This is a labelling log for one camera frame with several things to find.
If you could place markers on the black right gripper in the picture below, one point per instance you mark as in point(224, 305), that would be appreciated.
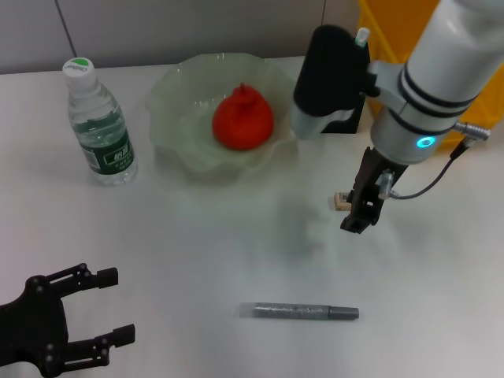
point(374, 173)

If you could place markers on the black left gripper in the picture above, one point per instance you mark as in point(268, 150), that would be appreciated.
point(31, 327)

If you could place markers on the beige eraser with barcode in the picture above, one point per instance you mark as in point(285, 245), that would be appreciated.
point(342, 201)

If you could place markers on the grey marker pen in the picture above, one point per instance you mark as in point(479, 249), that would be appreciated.
point(291, 311)

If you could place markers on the clear water bottle green label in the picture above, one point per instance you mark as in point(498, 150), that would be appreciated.
point(110, 157)

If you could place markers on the red pumpkin-shaped toy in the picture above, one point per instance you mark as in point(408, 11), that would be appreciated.
point(242, 122)

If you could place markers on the green utility knife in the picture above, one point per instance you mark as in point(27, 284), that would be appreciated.
point(361, 37)

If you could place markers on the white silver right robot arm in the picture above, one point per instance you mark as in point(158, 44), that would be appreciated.
point(425, 78)

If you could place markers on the black mesh pen holder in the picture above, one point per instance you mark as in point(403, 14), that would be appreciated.
point(346, 126)

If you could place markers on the green glass fruit plate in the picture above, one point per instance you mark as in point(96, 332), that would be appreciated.
point(181, 130)

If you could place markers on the yellow plastic bin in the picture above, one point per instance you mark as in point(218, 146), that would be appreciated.
point(382, 31)

